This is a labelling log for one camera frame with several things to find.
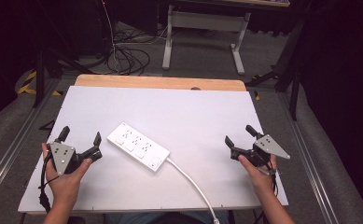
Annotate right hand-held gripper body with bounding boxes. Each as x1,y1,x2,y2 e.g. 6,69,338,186
230,133,291,169

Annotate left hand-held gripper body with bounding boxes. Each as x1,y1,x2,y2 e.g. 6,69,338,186
47,141,104,177

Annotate person's left hand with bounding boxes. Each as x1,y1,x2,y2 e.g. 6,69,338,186
41,142,93,207

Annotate person's right hand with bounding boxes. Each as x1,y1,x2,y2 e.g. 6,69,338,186
237,153,278,195

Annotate white power strip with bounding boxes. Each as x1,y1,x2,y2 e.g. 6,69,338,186
106,121,172,173

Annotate white board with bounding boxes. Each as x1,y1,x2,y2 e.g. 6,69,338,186
17,85,289,215

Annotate yellow black floor tape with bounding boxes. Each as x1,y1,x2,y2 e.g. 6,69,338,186
16,70,63,97

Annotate black metal stand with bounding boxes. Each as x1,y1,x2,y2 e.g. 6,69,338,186
244,12,309,121
29,0,93,109

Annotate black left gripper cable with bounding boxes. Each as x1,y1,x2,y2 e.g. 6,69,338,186
37,152,61,215

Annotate metal floor rail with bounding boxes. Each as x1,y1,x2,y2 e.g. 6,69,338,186
0,77,63,203
277,91,342,224

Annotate white power strip cable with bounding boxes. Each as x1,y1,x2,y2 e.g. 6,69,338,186
165,157,221,224

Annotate black floor cables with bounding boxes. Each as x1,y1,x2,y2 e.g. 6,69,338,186
105,27,168,77

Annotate thin white cable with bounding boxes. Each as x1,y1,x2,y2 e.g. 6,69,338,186
100,0,121,75

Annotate white metal table frame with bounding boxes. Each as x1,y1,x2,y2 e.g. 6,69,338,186
161,0,291,77

